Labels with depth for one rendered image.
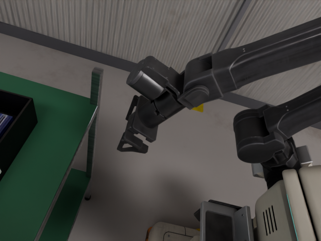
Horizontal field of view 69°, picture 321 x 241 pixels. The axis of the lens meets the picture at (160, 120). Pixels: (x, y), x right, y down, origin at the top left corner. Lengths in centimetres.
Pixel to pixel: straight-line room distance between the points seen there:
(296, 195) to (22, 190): 62
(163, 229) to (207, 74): 112
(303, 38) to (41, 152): 68
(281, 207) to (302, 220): 14
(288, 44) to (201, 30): 182
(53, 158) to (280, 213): 59
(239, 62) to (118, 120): 172
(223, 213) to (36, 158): 54
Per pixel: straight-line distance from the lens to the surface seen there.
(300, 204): 44
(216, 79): 41
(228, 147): 227
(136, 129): 49
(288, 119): 52
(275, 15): 224
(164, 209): 176
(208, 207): 66
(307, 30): 42
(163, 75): 43
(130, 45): 236
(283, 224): 55
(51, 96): 90
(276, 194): 58
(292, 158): 63
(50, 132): 80
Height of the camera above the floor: 160
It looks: 48 degrees down
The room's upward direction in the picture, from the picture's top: 23 degrees clockwise
